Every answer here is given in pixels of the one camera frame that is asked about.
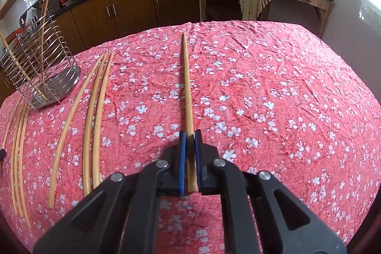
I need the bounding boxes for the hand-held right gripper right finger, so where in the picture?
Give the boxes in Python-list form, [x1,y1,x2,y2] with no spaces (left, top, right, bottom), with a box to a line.
[193,129,348,254]

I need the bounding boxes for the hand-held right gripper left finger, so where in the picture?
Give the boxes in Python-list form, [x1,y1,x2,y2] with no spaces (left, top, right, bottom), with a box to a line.
[33,130,187,254]

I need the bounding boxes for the wooden chopstick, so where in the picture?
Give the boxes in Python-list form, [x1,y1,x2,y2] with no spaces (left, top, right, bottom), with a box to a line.
[18,106,32,229]
[0,29,47,100]
[1,95,23,150]
[48,54,107,209]
[14,105,28,218]
[10,103,25,215]
[92,52,115,189]
[84,53,111,196]
[181,32,199,193]
[40,0,71,80]

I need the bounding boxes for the steel wire utensil holder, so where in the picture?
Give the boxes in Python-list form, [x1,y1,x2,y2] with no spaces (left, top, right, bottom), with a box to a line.
[0,0,81,110]

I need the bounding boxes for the red floral tablecloth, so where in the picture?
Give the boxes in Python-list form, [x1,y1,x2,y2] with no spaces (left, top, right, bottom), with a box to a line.
[0,20,381,254]

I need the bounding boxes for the lower wooden kitchen cabinets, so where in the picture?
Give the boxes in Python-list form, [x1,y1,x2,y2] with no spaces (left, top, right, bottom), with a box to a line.
[0,0,201,100]

